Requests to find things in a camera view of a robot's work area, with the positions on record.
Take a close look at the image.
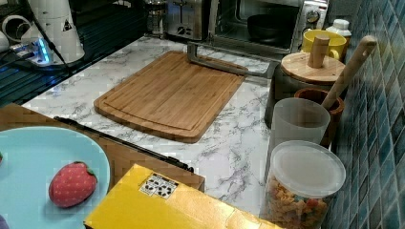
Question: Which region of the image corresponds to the toaster oven door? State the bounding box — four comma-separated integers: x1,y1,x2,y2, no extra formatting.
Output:
187,36,290,79

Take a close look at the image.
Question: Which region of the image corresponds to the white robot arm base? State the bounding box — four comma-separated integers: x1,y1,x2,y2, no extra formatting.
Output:
21,0,85,67

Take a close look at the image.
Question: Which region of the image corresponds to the black bowl inside oven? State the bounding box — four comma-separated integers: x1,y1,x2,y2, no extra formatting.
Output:
247,14,295,43

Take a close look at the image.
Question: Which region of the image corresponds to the silver toaster oven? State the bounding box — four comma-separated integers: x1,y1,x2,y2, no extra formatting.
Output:
208,0,329,55

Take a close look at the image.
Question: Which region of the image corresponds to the bamboo cutting board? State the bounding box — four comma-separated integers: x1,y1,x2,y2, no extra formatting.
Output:
94,51,245,143

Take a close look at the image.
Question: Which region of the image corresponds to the translucent plastic cup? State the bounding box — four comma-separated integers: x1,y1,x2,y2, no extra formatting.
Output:
264,96,331,183

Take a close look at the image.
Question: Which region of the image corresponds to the yellow cardboard box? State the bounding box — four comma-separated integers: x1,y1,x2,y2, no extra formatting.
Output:
84,165,281,229

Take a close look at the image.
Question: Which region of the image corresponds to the glass french press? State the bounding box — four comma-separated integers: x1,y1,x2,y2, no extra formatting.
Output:
144,0,166,39

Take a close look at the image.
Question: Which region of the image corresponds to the cereal jar with clear lid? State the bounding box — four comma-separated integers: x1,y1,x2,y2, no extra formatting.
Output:
260,140,346,229

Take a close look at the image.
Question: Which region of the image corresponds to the dark canister with wooden lid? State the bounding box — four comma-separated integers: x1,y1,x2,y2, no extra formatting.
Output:
265,35,345,128

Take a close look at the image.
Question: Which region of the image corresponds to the brown wooden utensil holder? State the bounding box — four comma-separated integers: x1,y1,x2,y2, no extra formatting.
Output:
294,88,345,148

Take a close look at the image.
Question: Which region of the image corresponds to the red toy strawberry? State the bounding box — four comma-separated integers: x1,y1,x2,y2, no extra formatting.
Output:
48,161,97,208

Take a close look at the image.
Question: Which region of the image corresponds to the yellow ceramic mug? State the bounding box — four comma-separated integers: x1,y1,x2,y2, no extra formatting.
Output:
301,30,347,60

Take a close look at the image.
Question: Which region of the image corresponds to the white cap bottle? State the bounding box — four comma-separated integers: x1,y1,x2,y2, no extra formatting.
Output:
327,19,352,44

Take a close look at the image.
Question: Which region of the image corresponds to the light blue plate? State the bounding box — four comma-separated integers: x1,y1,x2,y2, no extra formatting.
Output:
0,126,110,229

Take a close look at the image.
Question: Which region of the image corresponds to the white round device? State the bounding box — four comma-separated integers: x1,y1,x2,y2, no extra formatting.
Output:
1,14,32,43

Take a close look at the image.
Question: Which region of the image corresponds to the black cable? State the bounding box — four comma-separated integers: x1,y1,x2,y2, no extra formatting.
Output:
18,0,73,75

